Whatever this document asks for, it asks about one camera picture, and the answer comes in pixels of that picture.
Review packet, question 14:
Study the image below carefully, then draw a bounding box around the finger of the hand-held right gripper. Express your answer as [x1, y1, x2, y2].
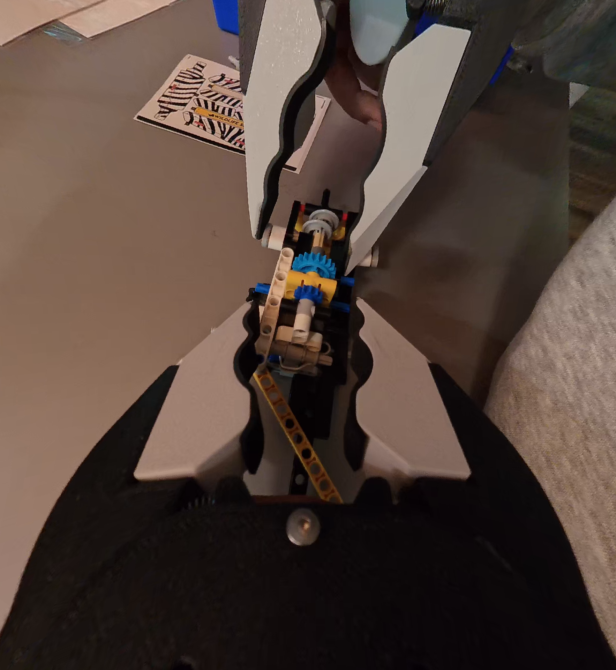
[240, 0, 337, 251]
[345, 23, 472, 277]

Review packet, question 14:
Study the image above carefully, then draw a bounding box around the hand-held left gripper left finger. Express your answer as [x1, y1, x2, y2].
[133, 303, 263, 500]

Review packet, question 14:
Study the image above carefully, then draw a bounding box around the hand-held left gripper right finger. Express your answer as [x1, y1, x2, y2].
[346, 297, 472, 502]

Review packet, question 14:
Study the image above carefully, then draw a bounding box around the black yellow lego vehicle model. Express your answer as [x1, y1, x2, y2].
[248, 189, 358, 504]

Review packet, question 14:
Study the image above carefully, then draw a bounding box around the person's right forearm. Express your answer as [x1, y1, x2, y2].
[512, 0, 616, 95]

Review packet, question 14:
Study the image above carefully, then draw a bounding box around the person's right hand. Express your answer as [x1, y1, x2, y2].
[324, 47, 385, 134]

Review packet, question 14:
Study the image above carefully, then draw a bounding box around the blue plastic bin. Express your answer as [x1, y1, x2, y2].
[212, 0, 514, 87]

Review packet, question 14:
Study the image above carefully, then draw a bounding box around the zebra striped sticker sheet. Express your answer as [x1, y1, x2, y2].
[134, 54, 331, 173]

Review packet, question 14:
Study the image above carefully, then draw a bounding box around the grey fabric cushion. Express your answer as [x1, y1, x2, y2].
[483, 167, 616, 670]

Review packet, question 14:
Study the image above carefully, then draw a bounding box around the printed paper sheet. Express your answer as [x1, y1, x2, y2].
[0, 0, 97, 47]

